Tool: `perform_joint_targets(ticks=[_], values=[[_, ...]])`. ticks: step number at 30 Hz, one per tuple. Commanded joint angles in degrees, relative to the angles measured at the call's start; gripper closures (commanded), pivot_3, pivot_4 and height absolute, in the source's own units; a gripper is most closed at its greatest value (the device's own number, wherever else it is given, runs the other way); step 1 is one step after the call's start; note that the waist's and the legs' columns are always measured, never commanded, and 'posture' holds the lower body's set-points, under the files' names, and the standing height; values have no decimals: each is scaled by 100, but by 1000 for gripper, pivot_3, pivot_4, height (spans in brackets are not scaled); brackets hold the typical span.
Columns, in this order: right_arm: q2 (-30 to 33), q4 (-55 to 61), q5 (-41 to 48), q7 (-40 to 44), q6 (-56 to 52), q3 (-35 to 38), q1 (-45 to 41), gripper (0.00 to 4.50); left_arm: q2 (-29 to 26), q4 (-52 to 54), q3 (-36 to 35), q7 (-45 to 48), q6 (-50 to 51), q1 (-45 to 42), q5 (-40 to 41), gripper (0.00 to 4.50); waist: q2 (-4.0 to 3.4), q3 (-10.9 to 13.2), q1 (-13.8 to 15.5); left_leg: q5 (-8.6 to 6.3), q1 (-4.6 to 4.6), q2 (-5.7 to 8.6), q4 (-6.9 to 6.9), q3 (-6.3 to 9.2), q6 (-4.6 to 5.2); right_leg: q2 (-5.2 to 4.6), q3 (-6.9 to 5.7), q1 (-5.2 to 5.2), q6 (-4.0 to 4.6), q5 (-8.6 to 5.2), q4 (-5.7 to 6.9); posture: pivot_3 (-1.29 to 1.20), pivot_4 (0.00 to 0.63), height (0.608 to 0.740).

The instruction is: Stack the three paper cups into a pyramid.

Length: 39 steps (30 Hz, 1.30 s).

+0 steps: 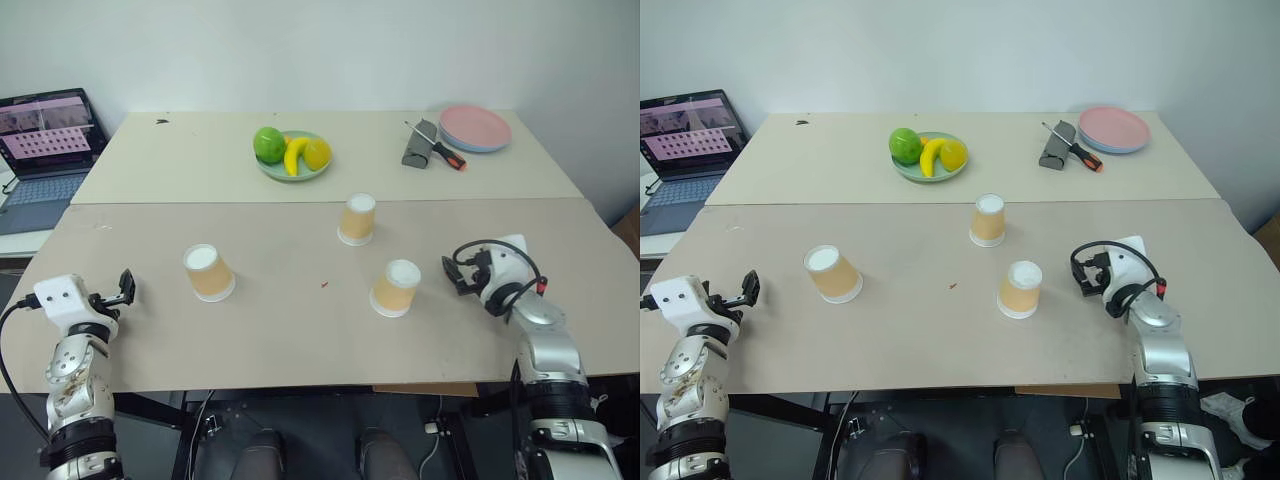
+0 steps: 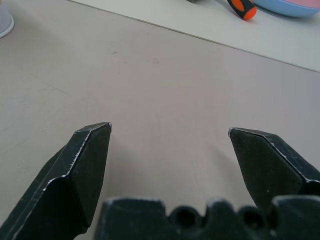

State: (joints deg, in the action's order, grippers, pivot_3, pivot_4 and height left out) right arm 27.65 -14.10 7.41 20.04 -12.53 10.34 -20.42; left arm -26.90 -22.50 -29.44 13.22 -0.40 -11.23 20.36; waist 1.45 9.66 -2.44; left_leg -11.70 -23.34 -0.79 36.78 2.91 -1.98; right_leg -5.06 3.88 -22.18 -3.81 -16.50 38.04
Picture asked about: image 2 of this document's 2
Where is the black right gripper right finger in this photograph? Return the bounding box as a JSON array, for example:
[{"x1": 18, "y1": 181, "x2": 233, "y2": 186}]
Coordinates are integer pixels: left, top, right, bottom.
[{"x1": 227, "y1": 127, "x2": 320, "y2": 211}]

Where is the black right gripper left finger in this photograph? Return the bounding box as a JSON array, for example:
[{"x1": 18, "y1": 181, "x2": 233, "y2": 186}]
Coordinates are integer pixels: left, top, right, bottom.
[{"x1": 0, "y1": 121, "x2": 113, "y2": 240}]

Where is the blue and pink bowl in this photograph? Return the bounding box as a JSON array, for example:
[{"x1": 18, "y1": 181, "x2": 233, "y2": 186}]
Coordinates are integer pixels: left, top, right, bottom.
[{"x1": 252, "y1": 0, "x2": 320, "y2": 18}]

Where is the white ribbed paper cup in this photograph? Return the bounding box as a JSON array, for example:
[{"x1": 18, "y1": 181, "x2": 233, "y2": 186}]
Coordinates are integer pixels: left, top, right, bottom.
[{"x1": 0, "y1": 0, "x2": 15, "y2": 39}]

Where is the orange and black tool handle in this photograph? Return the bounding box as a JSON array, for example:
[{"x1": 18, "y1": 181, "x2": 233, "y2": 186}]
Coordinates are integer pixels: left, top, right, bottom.
[{"x1": 226, "y1": 0, "x2": 258, "y2": 21}]

